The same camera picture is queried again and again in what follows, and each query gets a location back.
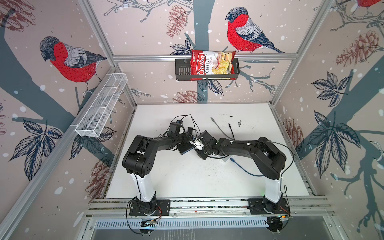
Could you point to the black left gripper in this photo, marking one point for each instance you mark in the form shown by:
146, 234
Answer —
186, 138

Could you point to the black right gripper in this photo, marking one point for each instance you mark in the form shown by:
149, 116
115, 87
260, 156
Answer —
202, 157

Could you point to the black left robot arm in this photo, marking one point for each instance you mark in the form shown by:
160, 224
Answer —
140, 157

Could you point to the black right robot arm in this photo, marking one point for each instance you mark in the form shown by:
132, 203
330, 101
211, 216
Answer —
269, 159

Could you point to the red cassava chips bag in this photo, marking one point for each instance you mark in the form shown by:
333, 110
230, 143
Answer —
212, 63

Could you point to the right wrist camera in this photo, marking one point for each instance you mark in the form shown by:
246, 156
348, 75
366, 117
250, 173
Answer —
198, 144

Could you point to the black wall basket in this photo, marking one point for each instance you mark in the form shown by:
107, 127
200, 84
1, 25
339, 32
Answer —
183, 72

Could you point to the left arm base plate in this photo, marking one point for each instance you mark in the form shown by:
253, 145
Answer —
163, 207

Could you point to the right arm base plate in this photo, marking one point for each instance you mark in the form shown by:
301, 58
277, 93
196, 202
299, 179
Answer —
263, 206

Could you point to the white wire mesh shelf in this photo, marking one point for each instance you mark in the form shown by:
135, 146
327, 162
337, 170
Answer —
95, 119

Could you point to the aluminium mounting rail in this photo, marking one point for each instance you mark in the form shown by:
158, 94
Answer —
209, 207

